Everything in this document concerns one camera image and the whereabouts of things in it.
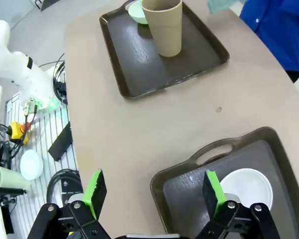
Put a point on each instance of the pale blue-grey bowl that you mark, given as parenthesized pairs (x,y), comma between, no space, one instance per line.
(249,184)

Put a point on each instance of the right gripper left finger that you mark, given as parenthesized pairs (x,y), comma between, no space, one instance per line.
(89,206)

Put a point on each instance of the black rod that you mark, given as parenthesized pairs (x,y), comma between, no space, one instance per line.
(7,189)

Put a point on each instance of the black clamp stand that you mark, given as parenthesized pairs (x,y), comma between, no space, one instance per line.
(7,219)

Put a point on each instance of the pale spare bowl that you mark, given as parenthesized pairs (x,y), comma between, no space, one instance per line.
(31,165)

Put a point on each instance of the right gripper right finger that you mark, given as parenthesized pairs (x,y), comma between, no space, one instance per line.
(215,199)

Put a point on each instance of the person torso blue shirt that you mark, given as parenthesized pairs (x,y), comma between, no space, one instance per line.
(281,30)

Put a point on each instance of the black box frame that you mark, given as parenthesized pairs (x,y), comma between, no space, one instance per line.
(51,4)

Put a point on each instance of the yellow emergency stop box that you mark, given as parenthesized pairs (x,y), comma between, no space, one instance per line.
(15,133)

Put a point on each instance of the pale spare cup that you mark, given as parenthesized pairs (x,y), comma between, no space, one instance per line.
(7,178)

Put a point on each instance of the black angled bracket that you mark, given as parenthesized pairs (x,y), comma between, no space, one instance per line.
(62,142)

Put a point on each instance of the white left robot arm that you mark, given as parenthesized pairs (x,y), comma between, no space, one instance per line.
(17,67)

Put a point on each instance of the tall brown cup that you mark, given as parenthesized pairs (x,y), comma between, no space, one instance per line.
(167,32)

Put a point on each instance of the dark brown tray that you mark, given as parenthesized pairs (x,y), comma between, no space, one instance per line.
(144,74)
(184,189)

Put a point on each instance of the white slatted bench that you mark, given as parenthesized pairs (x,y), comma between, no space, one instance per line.
(47,124)

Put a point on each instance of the pale green bowl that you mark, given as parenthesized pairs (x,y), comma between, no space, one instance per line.
(137,12)

